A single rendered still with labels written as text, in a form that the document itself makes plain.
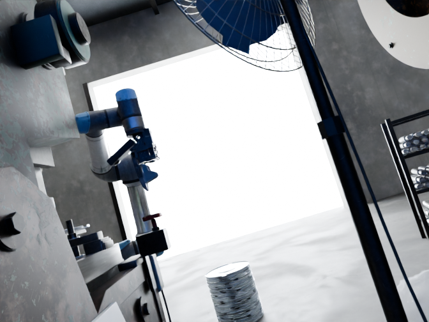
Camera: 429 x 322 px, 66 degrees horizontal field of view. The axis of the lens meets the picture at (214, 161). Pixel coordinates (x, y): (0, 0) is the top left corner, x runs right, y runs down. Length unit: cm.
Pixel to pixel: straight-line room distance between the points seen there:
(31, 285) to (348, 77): 588
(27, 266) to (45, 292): 6
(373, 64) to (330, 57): 73
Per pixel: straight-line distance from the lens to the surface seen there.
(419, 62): 131
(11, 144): 81
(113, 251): 106
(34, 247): 64
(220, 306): 215
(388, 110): 626
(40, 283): 64
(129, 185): 162
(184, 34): 622
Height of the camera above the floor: 75
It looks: 6 degrees up
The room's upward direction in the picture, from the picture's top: 17 degrees counter-clockwise
